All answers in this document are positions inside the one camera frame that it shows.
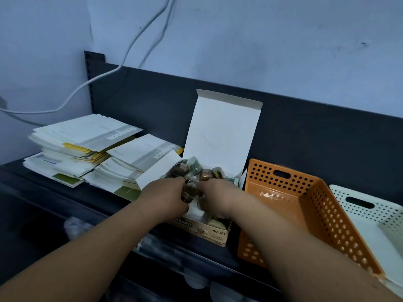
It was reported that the person's left hand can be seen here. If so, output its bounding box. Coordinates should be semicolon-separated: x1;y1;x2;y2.
138;176;190;224

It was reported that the person's right hand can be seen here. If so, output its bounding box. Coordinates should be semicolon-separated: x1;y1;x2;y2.
196;178;250;220

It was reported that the orange plastic basket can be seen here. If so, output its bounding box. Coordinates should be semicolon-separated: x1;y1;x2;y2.
238;159;385;277

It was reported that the white perforated plastic basket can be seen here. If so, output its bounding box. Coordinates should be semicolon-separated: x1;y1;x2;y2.
329;184;403;296

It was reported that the person's left forearm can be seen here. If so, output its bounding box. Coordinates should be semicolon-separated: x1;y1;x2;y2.
0;195;161;302

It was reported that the person's right forearm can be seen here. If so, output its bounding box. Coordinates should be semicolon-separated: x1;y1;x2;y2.
233;191;403;302

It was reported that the white cardboard box open lid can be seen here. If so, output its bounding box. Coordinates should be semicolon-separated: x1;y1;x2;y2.
135;89;264;247

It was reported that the white grey-banded notebook package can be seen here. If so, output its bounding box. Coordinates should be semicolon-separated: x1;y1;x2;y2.
107;133;183;172

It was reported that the green cover booklet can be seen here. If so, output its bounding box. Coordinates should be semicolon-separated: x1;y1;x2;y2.
52;173;84;188

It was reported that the yellow green printed booklet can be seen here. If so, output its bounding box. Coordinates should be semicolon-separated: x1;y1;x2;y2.
62;142;109;163

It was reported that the wide black shelf back panel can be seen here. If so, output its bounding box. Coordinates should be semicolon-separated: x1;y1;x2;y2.
94;64;403;217

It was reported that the stack of white papers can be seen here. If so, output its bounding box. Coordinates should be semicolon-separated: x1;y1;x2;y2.
24;135;142;202

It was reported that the white flat notebook package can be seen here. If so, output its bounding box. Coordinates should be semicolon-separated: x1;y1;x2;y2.
33;114;143;152

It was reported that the white power cable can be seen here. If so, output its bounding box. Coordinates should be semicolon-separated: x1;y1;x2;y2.
0;0;172;115

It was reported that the black wall cable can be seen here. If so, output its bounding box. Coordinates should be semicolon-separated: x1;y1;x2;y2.
138;0;178;69

